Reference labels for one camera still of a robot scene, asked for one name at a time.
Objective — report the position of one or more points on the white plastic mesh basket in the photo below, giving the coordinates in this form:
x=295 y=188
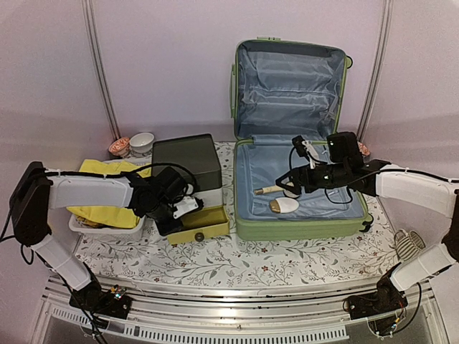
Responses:
x=88 y=227

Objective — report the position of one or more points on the beige oval compact case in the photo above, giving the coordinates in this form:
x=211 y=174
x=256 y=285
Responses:
x=283 y=205

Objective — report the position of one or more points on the small white bowl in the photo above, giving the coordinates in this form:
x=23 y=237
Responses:
x=142 y=142

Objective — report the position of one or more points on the round cream compact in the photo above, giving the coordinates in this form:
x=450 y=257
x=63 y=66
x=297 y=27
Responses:
x=290 y=194

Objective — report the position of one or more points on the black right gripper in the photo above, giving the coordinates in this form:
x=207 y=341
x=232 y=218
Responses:
x=295 y=175

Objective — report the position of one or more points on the slim gold cosmetic pencil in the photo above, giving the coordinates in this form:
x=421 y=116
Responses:
x=268 y=190

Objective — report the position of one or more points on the green hard-shell suitcase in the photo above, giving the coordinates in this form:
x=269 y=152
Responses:
x=280 y=90

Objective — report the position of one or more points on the floral white tablecloth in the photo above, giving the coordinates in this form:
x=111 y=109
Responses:
x=229 y=262

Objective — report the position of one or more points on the aluminium front rail frame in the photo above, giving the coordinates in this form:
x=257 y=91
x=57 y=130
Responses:
x=162 y=313

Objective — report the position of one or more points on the red patterned small bowl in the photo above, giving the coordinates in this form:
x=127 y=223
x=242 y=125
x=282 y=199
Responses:
x=120 y=147

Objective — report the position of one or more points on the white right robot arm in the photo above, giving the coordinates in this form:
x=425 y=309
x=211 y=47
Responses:
x=439 y=196

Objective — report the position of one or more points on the drawer cabinet with dark top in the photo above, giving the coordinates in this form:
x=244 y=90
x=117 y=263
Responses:
x=200 y=210

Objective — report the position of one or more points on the plain yellow garment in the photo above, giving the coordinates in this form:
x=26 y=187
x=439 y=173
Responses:
x=106 y=209

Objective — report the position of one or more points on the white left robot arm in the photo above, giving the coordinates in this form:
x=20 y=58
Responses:
x=42 y=193

